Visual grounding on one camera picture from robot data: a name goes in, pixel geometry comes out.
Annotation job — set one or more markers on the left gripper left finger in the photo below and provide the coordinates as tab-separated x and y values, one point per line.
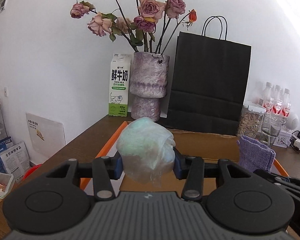
61	198

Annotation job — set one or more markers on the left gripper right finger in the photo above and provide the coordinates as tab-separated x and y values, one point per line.
233	197

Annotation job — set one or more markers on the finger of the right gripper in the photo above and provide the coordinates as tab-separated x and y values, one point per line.
289	184

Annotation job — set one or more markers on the purple knitted cloth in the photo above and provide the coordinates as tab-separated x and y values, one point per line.
254	155

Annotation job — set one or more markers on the translucent plastic wrap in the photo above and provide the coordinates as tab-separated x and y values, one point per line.
147	151

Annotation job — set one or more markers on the red orange cardboard box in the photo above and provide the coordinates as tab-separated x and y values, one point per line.
210	147

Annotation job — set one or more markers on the white round speaker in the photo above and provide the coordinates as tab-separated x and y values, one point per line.
292	121

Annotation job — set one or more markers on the blue white boxes on floor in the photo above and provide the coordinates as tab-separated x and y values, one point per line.
14	159

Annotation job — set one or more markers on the clear glass cup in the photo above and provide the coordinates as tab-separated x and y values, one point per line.
270	128

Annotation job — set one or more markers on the clear jar of seeds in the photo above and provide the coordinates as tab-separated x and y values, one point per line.
250	119

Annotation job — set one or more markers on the water bottle red label right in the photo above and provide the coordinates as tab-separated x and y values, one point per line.
286	103

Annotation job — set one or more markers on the water bottle red label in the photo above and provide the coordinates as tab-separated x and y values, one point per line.
277	100
286	103
267	99

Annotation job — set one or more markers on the water bottle red label middle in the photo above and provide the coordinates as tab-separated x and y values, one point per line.
277	100

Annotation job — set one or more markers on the water bottle red label left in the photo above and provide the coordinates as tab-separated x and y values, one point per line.
267	99

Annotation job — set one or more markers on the black paper shopping bag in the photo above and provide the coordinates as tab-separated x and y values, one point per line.
209	82

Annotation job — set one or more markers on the purple ceramic vase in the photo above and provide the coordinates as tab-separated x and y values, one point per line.
148	82

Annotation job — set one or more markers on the white green milk carton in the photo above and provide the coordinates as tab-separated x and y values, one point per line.
119	84

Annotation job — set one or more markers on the dried pink rose bouquet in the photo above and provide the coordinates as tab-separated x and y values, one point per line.
146	30

